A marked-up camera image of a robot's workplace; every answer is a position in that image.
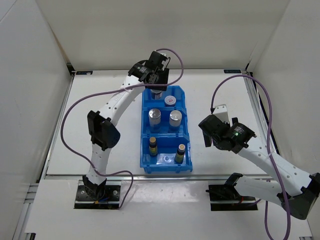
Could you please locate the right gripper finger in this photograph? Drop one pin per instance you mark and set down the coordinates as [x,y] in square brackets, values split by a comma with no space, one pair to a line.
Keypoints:
[207,140]
[235,121]

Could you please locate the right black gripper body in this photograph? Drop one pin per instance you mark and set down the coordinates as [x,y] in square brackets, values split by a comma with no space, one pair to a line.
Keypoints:
[215,142]

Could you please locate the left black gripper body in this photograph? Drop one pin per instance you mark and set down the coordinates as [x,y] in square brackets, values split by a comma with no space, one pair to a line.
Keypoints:
[156,80]

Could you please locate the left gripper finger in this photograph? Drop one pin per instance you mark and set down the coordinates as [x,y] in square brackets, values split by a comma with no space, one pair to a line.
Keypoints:
[156,87]
[163,76]

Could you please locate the dark spice jar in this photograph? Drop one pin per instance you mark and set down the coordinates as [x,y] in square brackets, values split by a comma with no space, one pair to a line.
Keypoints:
[170,101]
[156,94]

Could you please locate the blue-white shaker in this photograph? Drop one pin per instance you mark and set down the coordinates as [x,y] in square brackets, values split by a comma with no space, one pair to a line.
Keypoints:
[175,118]
[154,117]

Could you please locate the yellow-label brown bottle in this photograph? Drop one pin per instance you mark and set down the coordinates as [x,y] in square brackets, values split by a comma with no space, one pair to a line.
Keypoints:
[153,147]
[180,153]

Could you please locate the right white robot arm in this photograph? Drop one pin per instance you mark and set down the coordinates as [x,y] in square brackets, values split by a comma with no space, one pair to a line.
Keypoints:
[293,189]

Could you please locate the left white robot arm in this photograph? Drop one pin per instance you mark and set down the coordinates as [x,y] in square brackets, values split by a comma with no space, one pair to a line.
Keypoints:
[102,123]

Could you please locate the blue three-compartment plastic bin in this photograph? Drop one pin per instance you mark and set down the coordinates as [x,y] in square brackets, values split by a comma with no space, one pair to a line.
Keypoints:
[167,141]

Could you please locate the right blue corner label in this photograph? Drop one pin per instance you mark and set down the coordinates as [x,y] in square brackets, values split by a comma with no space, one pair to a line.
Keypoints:
[232,71]

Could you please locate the blue corner label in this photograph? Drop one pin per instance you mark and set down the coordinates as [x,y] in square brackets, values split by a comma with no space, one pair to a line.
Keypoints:
[232,71]
[89,72]

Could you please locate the left blue corner label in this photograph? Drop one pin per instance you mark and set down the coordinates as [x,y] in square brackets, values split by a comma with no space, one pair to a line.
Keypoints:
[89,72]

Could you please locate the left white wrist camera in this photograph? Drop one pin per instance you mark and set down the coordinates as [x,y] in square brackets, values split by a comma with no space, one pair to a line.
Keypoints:
[165,59]

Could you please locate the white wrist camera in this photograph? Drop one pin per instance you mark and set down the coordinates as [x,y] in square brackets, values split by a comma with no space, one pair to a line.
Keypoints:
[165,59]
[220,113]

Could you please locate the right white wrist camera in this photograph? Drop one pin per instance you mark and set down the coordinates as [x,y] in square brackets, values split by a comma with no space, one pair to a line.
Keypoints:
[220,113]

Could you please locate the right aluminium side rail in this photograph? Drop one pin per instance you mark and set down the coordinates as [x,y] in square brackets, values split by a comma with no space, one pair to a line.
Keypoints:
[259,109]

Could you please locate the aluminium side rail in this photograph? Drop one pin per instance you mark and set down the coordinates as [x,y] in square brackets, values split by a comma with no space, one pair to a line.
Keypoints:
[55,134]
[259,109]

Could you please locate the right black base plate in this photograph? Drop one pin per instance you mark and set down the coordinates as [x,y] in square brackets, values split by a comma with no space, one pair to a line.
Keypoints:
[224,198]

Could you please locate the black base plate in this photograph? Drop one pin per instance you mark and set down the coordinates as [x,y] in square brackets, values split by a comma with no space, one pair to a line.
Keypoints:
[224,198]
[107,199]

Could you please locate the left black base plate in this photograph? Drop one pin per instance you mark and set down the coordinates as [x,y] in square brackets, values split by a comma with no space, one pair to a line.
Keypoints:
[107,199]

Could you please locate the left aluminium side rail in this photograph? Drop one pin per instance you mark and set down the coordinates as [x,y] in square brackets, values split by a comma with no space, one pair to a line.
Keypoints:
[55,134]

